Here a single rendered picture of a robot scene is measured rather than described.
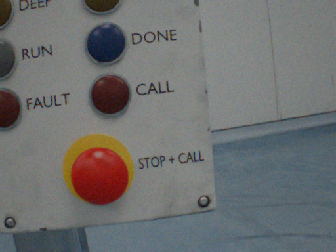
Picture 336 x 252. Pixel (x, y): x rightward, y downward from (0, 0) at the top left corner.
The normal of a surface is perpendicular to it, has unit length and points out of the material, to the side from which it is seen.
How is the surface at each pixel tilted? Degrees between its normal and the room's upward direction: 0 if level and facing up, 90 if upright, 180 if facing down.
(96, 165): 85
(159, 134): 90
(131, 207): 90
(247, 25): 90
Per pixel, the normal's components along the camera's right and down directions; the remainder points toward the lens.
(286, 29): 0.30, 0.13
